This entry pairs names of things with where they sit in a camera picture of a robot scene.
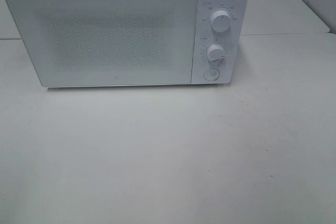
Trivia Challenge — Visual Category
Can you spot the upper white power knob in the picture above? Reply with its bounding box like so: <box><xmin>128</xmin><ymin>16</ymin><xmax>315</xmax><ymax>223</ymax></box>
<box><xmin>211</xmin><ymin>9</ymin><xmax>231</xmax><ymax>33</ymax></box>

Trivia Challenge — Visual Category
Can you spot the white microwave door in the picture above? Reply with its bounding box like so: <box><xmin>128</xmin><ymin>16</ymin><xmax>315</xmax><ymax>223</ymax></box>
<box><xmin>6</xmin><ymin>0</ymin><xmax>196</xmax><ymax>88</ymax></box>

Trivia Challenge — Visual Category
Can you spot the round white door button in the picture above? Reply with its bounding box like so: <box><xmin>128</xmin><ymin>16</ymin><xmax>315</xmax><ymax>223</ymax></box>
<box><xmin>204</xmin><ymin>68</ymin><xmax>220</xmax><ymax>81</ymax></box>

